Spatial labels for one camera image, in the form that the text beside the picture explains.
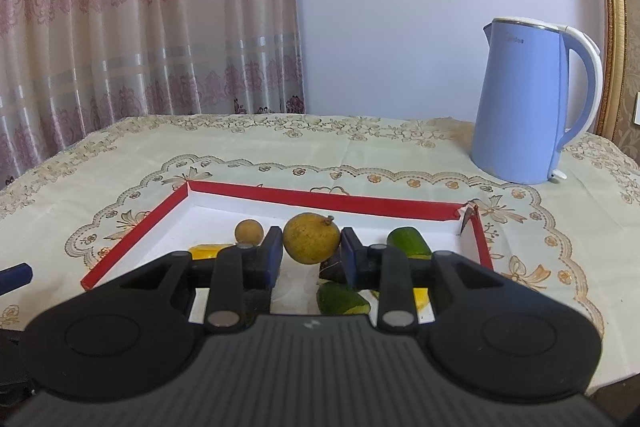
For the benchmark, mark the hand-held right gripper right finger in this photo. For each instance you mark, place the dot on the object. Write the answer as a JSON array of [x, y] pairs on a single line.
[[349, 259]]

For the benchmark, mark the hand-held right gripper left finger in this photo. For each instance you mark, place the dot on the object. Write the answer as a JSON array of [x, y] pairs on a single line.
[[274, 257]]

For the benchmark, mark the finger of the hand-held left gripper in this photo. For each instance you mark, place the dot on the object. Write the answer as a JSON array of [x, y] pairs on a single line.
[[15, 278]]

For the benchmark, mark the dark eggplant piece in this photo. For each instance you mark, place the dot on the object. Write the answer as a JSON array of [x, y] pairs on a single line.
[[332, 271]]

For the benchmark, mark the small brown round fruit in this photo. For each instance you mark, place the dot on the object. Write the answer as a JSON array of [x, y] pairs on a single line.
[[249, 232]]

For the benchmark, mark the large brown round fruit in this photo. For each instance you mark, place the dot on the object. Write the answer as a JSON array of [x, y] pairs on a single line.
[[310, 239]]

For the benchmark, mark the green cucumber piece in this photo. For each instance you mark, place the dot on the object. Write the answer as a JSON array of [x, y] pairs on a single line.
[[340, 299], [405, 241]]

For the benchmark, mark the yellow fruit wedge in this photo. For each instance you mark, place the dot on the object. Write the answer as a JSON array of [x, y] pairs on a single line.
[[207, 252]]

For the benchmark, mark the red shallow cardboard box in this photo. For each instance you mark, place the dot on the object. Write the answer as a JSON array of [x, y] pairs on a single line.
[[210, 217]]

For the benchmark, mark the yellow fruit block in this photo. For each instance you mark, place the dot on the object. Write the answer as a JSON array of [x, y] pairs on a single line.
[[421, 299]]

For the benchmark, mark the light blue electric kettle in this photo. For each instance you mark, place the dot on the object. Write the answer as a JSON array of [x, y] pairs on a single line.
[[515, 117]]

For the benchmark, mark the pink patterned curtain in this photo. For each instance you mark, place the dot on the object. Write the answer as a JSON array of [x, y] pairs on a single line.
[[125, 32]]

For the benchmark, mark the white wall switch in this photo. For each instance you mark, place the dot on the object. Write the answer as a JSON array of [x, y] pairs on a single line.
[[637, 107]]

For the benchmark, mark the gold framed wall panel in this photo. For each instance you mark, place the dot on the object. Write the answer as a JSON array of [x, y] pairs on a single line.
[[612, 7]]

